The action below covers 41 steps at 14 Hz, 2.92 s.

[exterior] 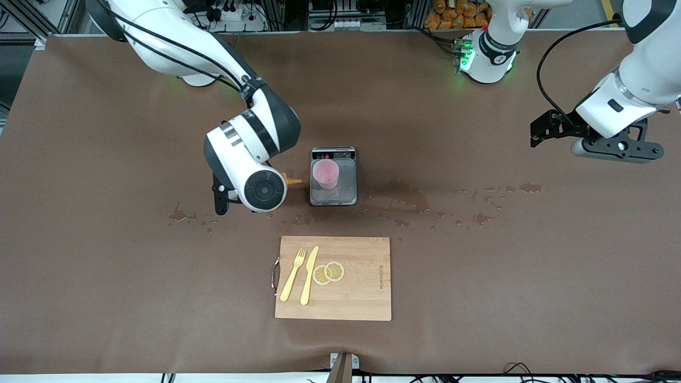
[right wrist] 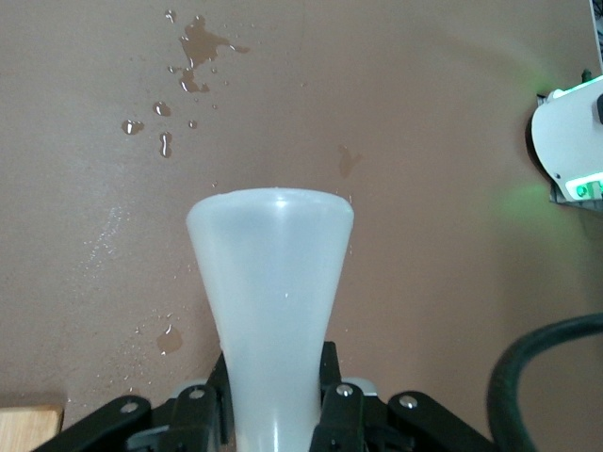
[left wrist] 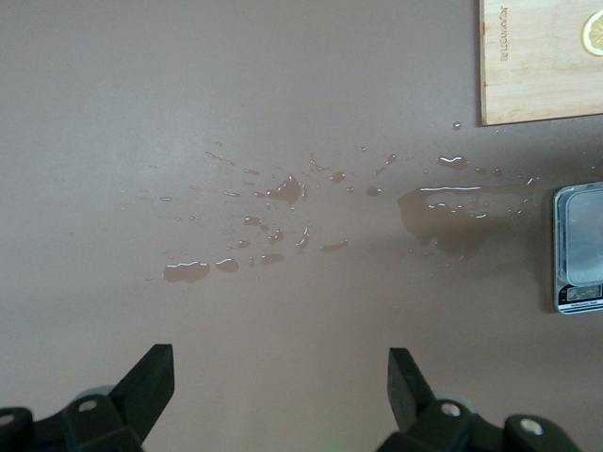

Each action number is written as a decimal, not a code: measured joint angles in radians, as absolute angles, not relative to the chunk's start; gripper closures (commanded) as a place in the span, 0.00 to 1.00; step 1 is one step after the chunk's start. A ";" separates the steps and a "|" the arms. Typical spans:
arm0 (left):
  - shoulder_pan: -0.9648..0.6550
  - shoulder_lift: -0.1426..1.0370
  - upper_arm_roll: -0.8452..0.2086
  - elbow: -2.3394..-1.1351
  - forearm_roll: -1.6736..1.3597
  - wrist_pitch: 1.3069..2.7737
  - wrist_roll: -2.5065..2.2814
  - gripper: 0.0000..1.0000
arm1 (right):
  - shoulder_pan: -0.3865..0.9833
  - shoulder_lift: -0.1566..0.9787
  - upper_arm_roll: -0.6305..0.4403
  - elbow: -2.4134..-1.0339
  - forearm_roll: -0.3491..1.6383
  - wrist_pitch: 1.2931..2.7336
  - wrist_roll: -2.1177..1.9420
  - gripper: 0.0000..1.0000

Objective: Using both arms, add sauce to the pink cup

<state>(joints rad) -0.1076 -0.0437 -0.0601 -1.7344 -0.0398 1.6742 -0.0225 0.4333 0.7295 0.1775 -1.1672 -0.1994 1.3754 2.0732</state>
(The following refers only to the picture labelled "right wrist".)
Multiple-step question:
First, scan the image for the translucent squeeze bottle orange cap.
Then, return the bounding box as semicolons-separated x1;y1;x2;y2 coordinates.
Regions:
185;186;355;452

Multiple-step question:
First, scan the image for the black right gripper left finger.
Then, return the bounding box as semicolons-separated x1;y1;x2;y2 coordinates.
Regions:
41;347;237;452

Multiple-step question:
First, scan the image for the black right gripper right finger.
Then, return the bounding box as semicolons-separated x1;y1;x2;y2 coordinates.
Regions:
308;341;497;452

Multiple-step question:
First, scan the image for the brown table cover sheet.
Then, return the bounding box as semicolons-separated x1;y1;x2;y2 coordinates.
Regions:
0;0;603;452

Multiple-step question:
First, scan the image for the wooden cutting board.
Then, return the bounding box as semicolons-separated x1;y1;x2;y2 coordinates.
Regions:
0;403;65;439

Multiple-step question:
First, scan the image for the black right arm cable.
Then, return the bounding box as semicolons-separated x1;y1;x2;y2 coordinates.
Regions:
486;314;603;452

